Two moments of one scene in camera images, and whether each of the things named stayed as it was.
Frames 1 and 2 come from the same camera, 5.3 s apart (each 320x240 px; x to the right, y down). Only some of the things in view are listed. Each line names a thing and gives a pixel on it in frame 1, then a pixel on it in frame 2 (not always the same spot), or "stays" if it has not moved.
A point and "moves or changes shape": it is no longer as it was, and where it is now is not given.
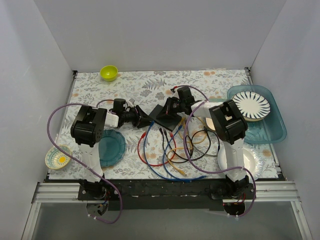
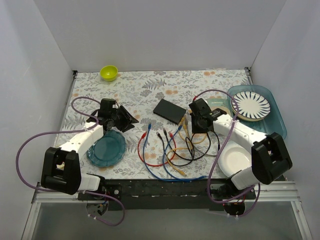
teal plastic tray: x=273 y=128 stays
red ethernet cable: x=159 y=164 stays
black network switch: x=168 y=121 moves or changes shape
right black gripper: x=169 y=110 to x=197 y=110
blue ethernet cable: x=164 y=153 stays
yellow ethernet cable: x=188 y=148 stays
